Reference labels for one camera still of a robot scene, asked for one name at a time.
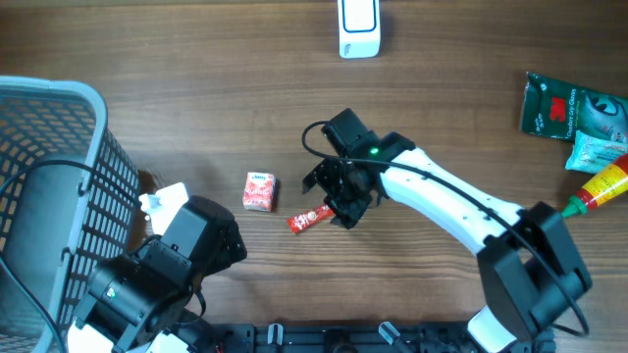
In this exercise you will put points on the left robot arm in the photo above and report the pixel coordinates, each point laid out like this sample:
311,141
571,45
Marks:
135,299

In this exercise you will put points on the white barcode scanner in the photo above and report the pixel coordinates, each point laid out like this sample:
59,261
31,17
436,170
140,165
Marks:
359,28

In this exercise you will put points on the red chili sauce bottle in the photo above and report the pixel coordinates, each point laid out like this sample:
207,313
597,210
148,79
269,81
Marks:
606,185

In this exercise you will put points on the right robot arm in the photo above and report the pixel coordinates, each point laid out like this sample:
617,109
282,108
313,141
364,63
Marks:
530,268

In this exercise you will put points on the green 3M gloves packet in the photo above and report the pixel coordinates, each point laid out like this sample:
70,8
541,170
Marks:
557,109

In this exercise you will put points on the grey plastic shopping basket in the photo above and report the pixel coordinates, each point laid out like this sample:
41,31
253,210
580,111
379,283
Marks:
69,198

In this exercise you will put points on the red coffee stick sachet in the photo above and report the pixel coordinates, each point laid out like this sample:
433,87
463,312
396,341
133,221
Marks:
305,220

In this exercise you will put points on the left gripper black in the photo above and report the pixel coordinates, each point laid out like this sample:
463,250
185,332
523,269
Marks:
227,257

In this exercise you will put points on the small red white carton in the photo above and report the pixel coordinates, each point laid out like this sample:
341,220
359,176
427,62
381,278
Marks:
259,191

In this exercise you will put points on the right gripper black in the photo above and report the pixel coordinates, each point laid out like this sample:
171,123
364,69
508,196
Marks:
350,211

